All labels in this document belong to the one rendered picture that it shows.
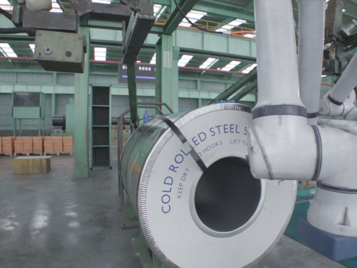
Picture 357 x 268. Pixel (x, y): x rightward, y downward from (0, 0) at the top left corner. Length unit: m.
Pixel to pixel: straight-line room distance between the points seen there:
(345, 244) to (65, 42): 1.11
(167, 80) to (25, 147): 8.06
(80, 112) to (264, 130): 5.50
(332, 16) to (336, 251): 1.90
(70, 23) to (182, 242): 1.32
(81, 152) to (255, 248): 4.84
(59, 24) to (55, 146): 10.88
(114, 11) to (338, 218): 1.10
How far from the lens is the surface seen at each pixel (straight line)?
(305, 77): 0.93
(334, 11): 2.31
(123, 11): 1.15
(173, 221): 1.47
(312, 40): 0.92
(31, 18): 1.13
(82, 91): 5.99
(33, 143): 12.19
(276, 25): 0.75
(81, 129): 5.92
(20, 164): 7.31
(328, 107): 1.38
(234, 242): 1.73
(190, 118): 1.40
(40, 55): 1.03
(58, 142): 11.98
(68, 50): 1.02
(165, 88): 6.21
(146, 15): 1.12
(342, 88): 1.36
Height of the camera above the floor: 1.20
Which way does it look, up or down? 1 degrees down
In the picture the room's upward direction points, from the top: straight up
